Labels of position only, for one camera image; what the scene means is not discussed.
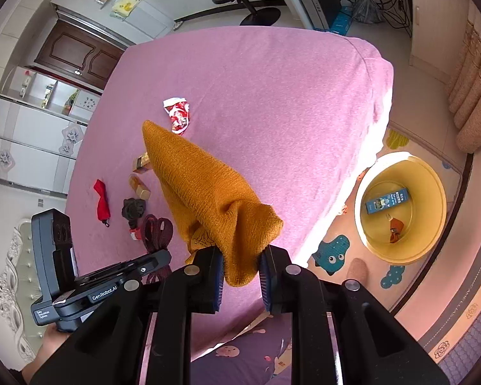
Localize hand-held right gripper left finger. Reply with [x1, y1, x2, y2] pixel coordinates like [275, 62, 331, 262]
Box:
[30, 246, 226, 385]

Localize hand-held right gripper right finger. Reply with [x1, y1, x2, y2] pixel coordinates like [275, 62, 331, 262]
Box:
[258, 246, 450, 385]

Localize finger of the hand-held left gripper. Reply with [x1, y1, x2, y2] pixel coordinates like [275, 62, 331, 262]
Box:
[79, 249, 173, 285]

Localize red zip pouch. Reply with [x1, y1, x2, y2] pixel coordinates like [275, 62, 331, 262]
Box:
[94, 179, 112, 227]

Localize mustard knit cloth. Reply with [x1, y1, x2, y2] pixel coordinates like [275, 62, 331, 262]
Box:
[141, 119, 284, 288]

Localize blue drink carton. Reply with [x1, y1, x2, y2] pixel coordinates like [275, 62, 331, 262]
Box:
[365, 188, 409, 214]

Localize red snack wrapper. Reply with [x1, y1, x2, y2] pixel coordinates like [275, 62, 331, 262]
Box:
[163, 97, 192, 134]

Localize yellow plastic basin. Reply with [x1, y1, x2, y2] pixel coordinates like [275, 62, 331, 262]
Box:
[353, 151, 447, 266]

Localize person's left forearm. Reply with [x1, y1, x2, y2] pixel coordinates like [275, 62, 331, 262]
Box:
[22, 323, 71, 385]

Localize white carved headboard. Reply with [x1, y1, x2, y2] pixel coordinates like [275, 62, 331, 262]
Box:
[0, 218, 49, 362]

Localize dark grey knotted cloth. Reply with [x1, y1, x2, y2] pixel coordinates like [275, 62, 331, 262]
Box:
[122, 198, 147, 229]

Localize purple printed pajama pants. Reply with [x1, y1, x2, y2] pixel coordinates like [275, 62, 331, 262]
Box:
[190, 315, 297, 385]

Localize pink fuzzy slipper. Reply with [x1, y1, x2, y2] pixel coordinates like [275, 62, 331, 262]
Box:
[347, 257, 368, 285]

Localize white flower-print cabinet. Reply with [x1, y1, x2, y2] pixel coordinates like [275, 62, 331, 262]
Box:
[0, 68, 103, 197]

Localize small orange wrapper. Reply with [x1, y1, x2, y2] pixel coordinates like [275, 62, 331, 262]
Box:
[387, 217, 404, 244]

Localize pink bed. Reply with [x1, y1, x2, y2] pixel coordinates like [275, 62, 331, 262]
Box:
[64, 25, 394, 364]

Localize cartoon floor mat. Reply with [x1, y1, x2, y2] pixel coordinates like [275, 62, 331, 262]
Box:
[300, 124, 481, 385]

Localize brown wooden door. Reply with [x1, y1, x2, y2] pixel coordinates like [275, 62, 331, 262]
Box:
[34, 20, 125, 91]

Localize pale yellow picture book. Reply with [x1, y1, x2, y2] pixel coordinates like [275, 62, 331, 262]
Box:
[111, 0, 140, 19]

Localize blue cardboard box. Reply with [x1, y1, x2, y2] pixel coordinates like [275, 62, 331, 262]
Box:
[329, 6, 353, 35]

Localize grey computer tower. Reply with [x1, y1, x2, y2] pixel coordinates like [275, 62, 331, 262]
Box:
[299, 0, 341, 30]

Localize beige curtain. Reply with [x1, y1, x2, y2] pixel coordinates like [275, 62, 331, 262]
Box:
[447, 0, 481, 153]

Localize clear plastic bag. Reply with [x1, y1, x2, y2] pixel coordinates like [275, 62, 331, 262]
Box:
[350, 0, 379, 25]

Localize maroon strap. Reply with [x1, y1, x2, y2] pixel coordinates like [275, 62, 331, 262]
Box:
[138, 216, 174, 283]

